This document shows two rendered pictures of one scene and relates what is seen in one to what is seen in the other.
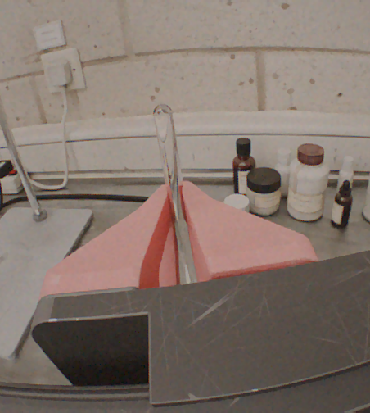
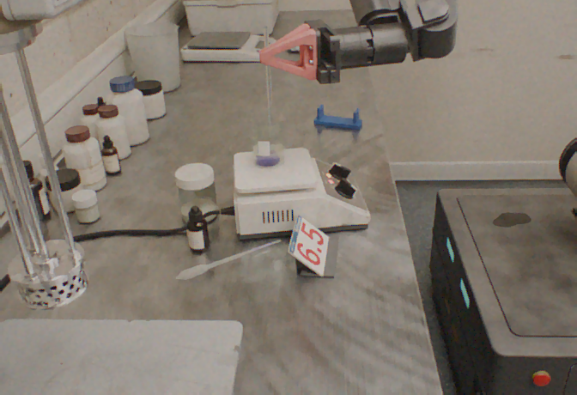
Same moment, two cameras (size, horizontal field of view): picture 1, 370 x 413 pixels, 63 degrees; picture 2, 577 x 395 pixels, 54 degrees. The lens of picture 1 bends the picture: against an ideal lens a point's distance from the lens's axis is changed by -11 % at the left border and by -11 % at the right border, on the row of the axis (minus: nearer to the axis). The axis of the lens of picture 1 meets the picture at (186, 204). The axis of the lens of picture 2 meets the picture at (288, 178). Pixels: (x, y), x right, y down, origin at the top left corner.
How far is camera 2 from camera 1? 0.81 m
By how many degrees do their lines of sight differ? 82
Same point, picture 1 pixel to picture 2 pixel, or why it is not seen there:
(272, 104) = not seen: outside the picture
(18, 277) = (123, 356)
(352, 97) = (17, 92)
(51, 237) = (48, 347)
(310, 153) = (83, 130)
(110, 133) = not seen: outside the picture
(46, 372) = (248, 298)
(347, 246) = (143, 170)
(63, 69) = not seen: outside the picture
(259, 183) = (73, 177)
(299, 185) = (92, 158)
